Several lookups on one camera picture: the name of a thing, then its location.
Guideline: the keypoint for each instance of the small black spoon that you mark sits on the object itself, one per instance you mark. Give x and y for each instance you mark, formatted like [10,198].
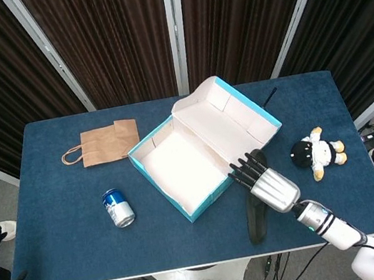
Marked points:
[270,95]

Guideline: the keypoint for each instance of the plain white shoe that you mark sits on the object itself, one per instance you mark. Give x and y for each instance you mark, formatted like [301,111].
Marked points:
[5,230]

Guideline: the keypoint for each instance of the blue table cloth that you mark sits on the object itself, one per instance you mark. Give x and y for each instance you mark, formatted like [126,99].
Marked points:
[83,252]

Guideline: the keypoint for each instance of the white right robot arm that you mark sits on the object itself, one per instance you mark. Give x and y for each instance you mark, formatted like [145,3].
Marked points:
[337,233]

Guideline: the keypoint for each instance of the black shoe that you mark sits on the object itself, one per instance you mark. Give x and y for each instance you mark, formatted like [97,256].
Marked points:
[257,222]

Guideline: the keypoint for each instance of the black and white plush doll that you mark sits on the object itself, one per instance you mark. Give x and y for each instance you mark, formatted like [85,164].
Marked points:
[314,153]

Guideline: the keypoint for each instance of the white partition post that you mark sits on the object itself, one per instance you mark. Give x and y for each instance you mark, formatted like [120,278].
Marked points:
[48,52]
[176,29]
[298,8]

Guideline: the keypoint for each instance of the brown paper bag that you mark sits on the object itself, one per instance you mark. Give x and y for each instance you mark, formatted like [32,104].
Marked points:
[111,144]

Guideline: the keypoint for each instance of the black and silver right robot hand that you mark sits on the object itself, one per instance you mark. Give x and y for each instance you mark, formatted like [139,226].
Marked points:
[276,191]

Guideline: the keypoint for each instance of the turquoise shoe box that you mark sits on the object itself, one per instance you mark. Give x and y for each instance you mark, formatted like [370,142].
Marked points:
[185,169]

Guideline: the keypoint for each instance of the blue and silver soda can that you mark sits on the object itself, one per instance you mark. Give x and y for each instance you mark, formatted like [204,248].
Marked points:
[119,208]

